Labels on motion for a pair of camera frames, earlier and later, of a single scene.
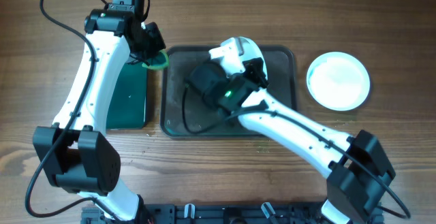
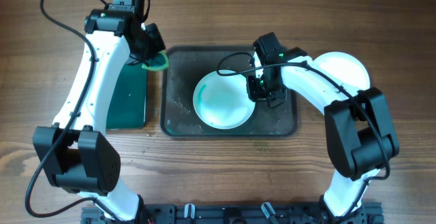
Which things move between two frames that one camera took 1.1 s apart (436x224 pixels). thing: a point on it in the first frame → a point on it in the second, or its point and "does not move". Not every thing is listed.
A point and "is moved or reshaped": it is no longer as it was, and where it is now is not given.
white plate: x=234 y=51 is moved or reshaped
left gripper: x=154 y=41 does not move
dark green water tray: x=127 y=108 does not move
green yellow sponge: x=159 y=60 does not move
